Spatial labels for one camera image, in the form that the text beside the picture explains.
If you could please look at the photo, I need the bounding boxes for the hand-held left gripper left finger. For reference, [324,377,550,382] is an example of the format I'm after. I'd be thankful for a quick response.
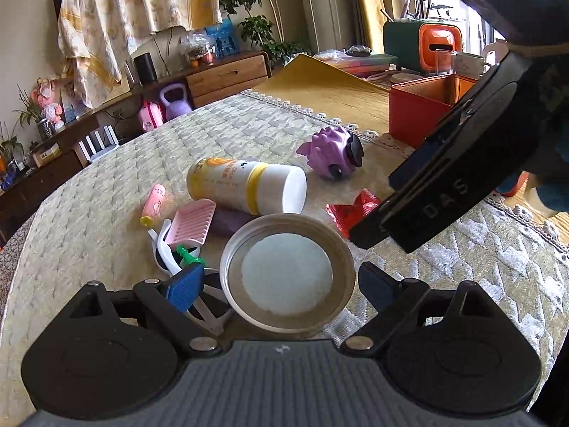
[67,263,223,357]

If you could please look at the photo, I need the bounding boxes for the pink toy case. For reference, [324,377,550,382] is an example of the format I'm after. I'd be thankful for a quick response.
[137,100,162,132]

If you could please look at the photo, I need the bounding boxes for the red snack packet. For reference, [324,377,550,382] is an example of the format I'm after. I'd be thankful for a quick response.
[326,189,383,239]

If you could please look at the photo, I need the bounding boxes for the small cardboard box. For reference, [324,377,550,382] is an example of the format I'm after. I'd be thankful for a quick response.
[33,142,62,166]

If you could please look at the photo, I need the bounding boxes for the stack of coloured folders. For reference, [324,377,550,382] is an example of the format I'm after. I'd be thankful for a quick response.
[313,46,398,79]

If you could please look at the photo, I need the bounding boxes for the red metal box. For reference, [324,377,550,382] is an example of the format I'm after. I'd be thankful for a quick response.
[389,74,482,149]

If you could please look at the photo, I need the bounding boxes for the blue picture box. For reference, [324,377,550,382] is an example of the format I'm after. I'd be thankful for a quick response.
[206,19,241,57]

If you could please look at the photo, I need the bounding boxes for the small potted plant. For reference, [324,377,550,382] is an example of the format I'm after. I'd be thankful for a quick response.
[12,84,57,140]

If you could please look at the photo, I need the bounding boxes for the light wooden drawer cabinet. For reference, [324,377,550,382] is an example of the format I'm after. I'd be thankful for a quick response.
[184,51,272,109]

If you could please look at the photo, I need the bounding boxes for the pink flower doll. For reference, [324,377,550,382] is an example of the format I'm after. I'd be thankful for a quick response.
[37,77,65,128]

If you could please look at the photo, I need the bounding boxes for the plastic bag of fruit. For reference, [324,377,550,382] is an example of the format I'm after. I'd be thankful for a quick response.
[178,30,217,68]

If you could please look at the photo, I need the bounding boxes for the clear drinking glass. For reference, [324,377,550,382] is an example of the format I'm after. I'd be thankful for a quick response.
[433,49,454,77]

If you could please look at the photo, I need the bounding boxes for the purple spiky toy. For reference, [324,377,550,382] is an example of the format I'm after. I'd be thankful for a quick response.
[296,126,365,181]

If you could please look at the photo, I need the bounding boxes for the yellow and white bottle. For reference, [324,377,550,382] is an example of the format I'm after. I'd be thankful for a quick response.
[187,157,308,215]

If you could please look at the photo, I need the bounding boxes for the small white chair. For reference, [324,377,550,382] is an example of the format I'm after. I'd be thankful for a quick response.
[79,126,120,163]

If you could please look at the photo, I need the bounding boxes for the green leafy houseplant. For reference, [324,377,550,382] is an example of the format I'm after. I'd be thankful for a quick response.
[217,0,313,68]

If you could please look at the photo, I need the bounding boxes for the small pink bottle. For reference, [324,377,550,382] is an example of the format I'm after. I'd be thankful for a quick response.
[139,183,166,227]

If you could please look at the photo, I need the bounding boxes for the pink ribbed comb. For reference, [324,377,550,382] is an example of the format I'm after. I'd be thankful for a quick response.
[165,199,218,247]

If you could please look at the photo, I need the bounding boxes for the dark wooden low cabinet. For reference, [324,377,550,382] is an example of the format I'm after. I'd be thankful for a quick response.
[0,81,190,243]

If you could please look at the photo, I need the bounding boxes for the round metal tin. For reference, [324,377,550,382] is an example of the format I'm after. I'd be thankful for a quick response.
[220,213,357,339]

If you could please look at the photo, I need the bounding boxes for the green push pin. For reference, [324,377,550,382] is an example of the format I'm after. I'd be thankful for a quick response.
[175,244,206,273]

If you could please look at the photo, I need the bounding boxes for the floral hanging cloth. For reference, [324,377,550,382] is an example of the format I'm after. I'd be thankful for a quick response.
[57,0,223,97]

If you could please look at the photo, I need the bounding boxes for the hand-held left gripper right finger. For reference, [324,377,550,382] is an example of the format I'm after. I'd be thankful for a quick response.
[340,262,505,352]

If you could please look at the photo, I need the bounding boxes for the white round sunglasses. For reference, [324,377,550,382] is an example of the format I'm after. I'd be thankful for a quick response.
[148,219,234,337]

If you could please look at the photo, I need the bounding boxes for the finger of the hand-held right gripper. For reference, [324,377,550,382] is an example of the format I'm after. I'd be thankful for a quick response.
[349,141,473,251]
[389,97,481,193]

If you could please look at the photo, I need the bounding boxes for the white lace tablecloth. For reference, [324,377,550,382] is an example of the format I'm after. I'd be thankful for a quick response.
[240,88,569,255]

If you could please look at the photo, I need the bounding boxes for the white printed mug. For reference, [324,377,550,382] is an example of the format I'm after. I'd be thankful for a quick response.
[452,52,493,79]

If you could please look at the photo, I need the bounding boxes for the yellow woven mat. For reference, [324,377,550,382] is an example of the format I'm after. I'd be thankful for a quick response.
[250,53,393,137]

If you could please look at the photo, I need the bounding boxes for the black speaker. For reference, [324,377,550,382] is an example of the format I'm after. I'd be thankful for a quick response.
[133,52,159,85]

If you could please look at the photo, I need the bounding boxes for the purple kettlebell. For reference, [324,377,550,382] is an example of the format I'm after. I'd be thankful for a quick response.
[159,83,193,121]

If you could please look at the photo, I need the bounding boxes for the cream quilted cover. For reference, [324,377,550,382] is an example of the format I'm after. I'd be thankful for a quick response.
[0,93,569,427]

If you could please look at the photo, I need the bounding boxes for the person's blue clothing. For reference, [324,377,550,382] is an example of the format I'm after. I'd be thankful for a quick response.
[493,44,569,224]

